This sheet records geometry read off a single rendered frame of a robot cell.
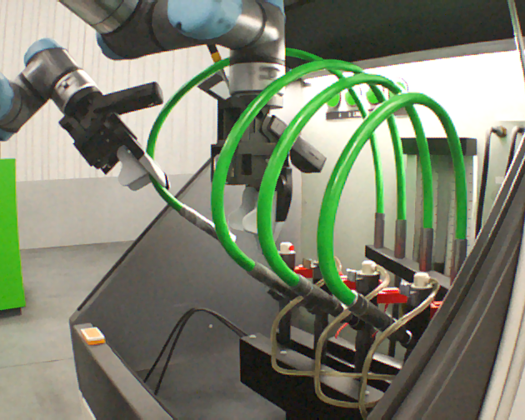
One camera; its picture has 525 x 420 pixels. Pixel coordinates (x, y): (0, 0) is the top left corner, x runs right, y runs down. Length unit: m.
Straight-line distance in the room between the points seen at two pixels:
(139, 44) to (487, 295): 0.49
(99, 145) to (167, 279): 0.34
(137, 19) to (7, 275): 3.46
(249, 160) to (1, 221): 3.36
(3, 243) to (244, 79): 3.40
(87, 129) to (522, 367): 0.66
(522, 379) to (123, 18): 0.59
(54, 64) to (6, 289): 3.26
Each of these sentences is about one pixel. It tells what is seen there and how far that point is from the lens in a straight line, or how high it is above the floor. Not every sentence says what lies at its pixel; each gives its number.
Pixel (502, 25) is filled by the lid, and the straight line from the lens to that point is 0.79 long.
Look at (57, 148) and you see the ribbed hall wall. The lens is 7.11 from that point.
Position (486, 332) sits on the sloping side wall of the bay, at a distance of 0.43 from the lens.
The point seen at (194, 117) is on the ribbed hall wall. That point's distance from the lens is 7.80.
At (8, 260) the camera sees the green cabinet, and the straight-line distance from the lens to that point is 3.91.
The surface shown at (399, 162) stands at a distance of 0.71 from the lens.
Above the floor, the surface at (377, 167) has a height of 1.24.
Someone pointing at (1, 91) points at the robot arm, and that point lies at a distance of 0.68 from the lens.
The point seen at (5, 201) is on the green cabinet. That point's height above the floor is 0.96.
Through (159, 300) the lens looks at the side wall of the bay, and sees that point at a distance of 0.94.
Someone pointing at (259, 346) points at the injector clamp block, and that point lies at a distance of 0.70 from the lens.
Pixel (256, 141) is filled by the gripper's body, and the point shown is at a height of 1.27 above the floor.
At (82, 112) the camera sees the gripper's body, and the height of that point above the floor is 1.33.
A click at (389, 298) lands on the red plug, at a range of 0.57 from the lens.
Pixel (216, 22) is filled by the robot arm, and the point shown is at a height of 1.40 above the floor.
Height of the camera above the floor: 1.25
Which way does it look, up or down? 6 degrees down
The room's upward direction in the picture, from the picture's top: straight up
